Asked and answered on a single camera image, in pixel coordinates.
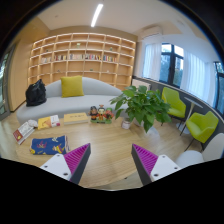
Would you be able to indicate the yellow cushion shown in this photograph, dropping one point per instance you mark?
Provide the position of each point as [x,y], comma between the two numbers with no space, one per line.
[72,86]

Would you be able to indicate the wooden wall bookshelf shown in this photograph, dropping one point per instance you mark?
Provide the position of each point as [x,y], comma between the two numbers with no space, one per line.
[99,56]

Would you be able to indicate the black backpack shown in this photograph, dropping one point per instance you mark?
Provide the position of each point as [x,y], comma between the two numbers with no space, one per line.
[36,94]

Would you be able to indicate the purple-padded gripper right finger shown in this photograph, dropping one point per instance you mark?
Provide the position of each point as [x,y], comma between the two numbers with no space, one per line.
[151,167]

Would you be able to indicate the colourful figurine set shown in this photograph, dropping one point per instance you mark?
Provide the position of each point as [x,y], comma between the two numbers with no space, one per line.
[101,114]

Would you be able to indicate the grey curved sofa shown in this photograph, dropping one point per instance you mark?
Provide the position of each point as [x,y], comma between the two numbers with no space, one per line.
[96,93]

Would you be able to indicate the green potted plant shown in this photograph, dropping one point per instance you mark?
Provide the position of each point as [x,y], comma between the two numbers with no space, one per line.
[143,105]

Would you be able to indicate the yellow and white book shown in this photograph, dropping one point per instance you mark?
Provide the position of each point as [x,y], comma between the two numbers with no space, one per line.
[48,122]

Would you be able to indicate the yellow flat box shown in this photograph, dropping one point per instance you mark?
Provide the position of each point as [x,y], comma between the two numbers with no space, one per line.
[74,118]

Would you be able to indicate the lime green chair near window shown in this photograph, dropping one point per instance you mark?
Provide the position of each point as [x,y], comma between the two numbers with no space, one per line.
[177,106]

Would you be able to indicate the white sheer curtain right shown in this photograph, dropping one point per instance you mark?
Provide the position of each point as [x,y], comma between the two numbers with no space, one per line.
[198,78]

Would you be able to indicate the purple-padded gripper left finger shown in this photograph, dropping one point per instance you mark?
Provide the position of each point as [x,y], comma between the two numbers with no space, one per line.
[69,166]

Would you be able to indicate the small white cup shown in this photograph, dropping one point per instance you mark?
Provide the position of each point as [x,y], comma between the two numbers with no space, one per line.
[126,124]

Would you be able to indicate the white ceiling light strip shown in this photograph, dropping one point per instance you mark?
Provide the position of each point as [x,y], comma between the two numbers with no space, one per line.
[96,14]

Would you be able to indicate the white round chair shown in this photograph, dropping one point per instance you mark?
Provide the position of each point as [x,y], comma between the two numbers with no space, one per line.
[213,151]

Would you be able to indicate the white sheer curtain left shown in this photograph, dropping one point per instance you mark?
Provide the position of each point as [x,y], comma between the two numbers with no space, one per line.
[152,61]

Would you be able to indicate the white air conditioner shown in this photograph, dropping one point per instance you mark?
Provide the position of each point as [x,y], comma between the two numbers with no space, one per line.
[153,31]

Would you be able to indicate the white sheer curtain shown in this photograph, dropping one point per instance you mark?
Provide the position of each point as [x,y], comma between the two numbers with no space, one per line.
[152,61]
[198,78]

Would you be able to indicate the lime green chair front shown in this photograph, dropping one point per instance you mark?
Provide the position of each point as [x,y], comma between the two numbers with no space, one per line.
[200,126]

